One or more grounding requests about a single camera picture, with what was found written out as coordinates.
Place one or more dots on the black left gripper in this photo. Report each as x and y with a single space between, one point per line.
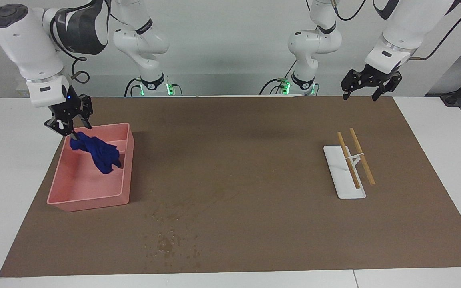
374 76

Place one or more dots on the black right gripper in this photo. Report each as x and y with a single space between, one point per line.
70 110

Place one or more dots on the blue cloth towel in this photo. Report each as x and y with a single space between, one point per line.
100 154

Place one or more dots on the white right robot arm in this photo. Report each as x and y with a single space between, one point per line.
26 44

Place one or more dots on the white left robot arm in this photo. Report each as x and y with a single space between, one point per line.
402 28

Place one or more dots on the pink plastic bin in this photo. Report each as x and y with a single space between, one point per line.
82 188

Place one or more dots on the short darker wooden rod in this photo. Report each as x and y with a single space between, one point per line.
344 150

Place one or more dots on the long light wooden rod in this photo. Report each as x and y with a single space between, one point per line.
364 164

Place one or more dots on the white rack base tray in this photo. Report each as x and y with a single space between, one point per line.
346 188

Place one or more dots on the brown table mat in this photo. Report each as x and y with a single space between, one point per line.
234 160

